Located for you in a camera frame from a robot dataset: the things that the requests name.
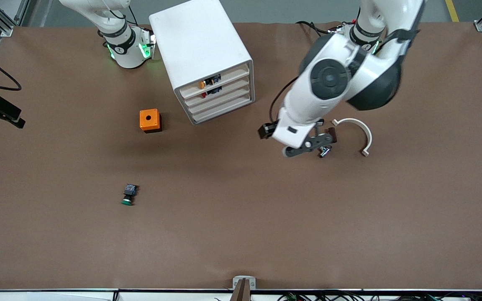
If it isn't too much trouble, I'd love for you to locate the brown post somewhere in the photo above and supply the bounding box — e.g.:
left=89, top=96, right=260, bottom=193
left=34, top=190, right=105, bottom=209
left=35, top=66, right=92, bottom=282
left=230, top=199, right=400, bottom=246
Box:
left=233, top=279, right=251, bottom=301

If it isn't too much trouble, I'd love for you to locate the green mushroom push button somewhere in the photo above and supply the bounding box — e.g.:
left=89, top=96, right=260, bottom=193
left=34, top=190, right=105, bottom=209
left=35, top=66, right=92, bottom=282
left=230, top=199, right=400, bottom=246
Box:
left=120, top=183, right=138, bottom=207

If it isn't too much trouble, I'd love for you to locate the silver metal table bracket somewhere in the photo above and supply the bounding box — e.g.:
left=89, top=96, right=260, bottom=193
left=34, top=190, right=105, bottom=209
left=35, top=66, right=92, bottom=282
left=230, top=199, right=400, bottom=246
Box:
left=233, top=276, right=256, bottom=290

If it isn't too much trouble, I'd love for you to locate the orange mushroom push button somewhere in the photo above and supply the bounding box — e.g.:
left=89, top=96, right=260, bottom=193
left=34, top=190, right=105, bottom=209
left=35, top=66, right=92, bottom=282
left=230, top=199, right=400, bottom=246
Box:
left=198, top=74, right=222, bottom=89

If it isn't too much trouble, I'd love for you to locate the white half-ring pipe clamp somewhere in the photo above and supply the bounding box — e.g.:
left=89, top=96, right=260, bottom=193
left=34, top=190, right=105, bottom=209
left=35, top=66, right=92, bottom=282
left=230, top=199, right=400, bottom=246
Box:
left=332, top=118, right=373, bottom=157

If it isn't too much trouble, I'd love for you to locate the black arm base cable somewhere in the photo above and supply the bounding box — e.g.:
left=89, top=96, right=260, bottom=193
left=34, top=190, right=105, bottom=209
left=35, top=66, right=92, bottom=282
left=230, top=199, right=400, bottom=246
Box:
left=295, top=20, right=331, bottom=37

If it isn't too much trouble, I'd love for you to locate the orange button enclosure box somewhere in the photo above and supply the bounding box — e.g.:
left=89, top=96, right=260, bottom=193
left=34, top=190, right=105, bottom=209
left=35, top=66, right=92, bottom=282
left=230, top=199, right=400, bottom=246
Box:
left=139, top=109, right=162, bottom=133

